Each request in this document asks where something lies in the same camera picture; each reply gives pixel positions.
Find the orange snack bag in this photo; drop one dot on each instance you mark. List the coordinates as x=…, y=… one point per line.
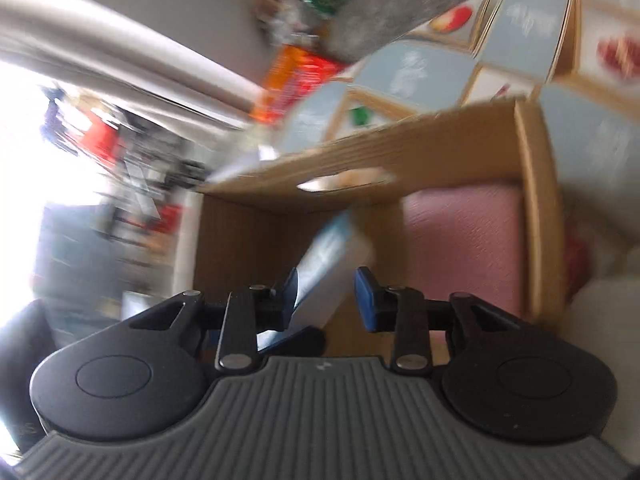
x=295, y=80

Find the pile of plastic bags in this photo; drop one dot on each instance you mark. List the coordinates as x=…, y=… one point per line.
x=280, y=15

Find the pink soft pack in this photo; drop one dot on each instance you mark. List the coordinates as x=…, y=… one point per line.
x=465, y=240

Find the folded stroller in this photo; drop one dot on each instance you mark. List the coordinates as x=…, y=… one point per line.
x=135, y=160

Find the white blue tissue pack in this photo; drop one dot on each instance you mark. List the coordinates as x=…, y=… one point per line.
x=330, y=270

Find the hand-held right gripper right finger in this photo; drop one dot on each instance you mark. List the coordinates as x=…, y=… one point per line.
x=365, y=300

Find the cardboard box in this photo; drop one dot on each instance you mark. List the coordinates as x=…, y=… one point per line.
x=375, y=150

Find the white curtain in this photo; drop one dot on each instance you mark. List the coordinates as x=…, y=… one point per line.
x=125, y=60

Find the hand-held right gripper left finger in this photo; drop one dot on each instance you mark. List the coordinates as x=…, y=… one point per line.
x=290, y=287

